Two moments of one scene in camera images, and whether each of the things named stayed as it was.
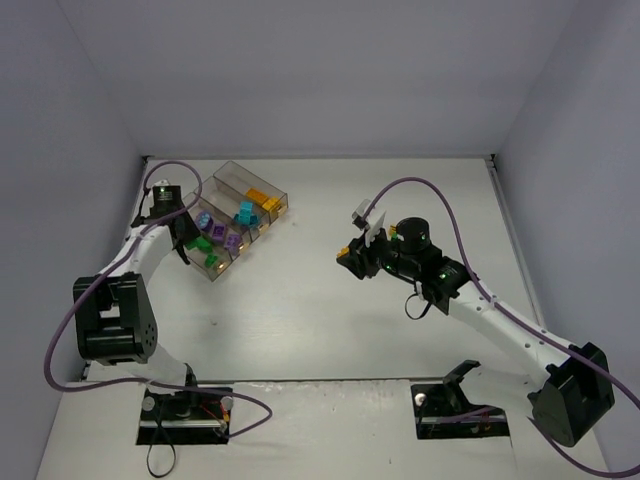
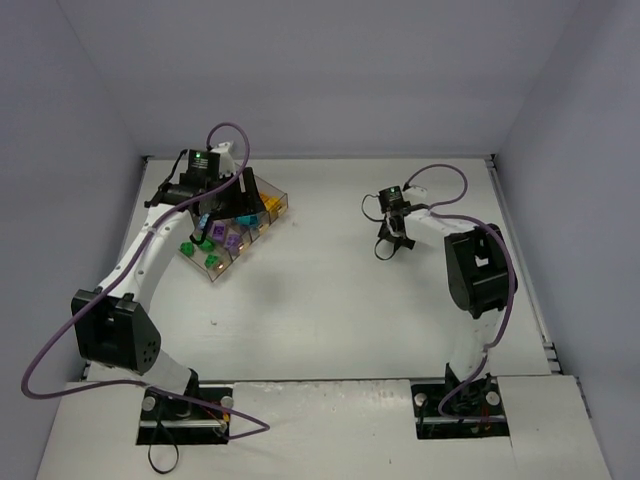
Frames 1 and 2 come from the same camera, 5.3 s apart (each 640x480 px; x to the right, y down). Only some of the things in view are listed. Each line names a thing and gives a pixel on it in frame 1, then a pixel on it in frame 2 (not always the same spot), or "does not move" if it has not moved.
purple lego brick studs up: [218, 232] does not move
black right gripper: [361, 257] -> [395, 232]
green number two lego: [210, 260] does not move
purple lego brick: [232, 242] does not move
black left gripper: [179, 230] -> [242, 195]
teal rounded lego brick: [246, 217] does not move
